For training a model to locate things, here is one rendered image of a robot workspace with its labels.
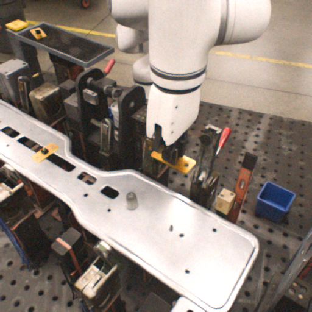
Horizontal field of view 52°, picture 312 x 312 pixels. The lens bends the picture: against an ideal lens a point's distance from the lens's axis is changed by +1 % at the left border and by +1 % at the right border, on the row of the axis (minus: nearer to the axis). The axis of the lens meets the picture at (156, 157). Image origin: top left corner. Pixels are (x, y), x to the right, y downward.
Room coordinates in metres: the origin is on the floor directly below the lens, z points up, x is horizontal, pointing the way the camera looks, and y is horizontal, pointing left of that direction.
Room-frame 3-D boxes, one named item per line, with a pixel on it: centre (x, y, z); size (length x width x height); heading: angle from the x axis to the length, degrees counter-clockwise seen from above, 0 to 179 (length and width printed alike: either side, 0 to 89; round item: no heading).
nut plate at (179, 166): (0.42, -0.03, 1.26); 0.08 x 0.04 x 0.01; 55
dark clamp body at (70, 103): (0.87, 0.26, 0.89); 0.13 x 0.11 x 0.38; 145
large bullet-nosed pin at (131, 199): (0.49, 0.07, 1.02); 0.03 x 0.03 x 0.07
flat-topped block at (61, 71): (1.09, 0.34, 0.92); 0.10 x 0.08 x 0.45; 55
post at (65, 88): (0.92, 0.30, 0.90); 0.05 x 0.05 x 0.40; 55
